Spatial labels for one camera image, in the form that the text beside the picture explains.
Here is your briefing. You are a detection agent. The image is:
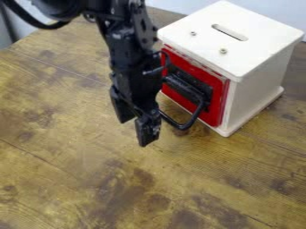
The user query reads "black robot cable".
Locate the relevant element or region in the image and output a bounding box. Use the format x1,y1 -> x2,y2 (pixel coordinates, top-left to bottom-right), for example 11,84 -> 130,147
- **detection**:
1,0 -> 73,30

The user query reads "white wooden drawer box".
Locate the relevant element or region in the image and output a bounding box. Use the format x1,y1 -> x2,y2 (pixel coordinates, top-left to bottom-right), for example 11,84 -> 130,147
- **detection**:
158,1 -> 303,137

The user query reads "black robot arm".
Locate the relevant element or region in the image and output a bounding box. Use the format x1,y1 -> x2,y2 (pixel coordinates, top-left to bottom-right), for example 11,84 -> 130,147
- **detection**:
33,0 -> 163,147

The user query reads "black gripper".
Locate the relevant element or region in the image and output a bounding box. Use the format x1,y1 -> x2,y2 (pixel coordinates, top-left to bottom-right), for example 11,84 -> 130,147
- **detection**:
100,26 -> 162,147

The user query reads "dark pole at wall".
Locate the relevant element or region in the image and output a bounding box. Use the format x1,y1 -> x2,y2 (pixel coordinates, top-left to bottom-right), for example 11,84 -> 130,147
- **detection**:
0,0 -> 17,43

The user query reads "red drawer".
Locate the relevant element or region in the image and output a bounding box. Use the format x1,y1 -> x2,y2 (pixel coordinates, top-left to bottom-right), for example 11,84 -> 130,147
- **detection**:
162,45 -> 230,130

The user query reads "black metal drawer handle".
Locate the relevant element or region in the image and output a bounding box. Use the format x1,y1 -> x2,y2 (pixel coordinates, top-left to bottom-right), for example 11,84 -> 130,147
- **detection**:
160,64 -> 212,131

